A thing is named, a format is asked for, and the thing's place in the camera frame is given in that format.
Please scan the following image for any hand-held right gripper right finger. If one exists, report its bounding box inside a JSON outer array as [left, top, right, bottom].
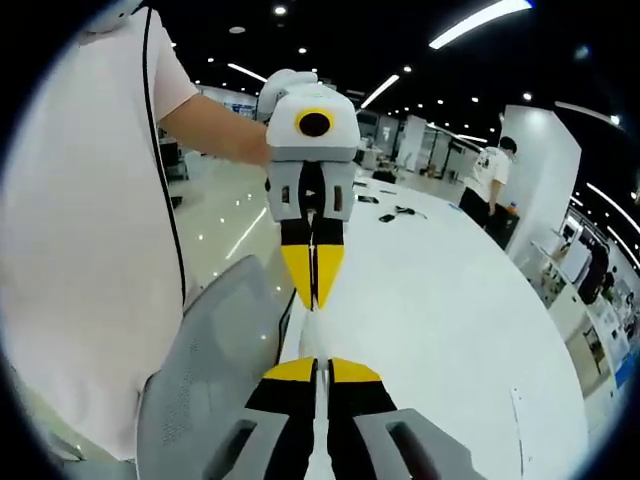
[[326, 357, 486, 480]]

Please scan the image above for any person in white shirt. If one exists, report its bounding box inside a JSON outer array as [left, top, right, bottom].
[[0, 4, 202, 462]]

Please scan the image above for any white display shelf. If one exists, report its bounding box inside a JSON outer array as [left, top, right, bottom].
[[528, 206, 640, 397]]

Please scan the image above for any black box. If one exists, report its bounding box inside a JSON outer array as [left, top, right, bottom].
[[486, 211, 522, 252]]

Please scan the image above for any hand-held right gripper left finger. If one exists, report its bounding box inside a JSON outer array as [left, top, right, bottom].
[[199, 355, 319, 480]]

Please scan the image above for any grey mesh chair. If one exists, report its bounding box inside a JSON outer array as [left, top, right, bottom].
[[136, 254, 297, 480]]

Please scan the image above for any white worn device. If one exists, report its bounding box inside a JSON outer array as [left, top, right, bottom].
[[82, 0, 144, 34]]

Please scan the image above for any black chest cable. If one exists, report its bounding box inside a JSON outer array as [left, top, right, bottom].
[[141, 4, 189, 307]]

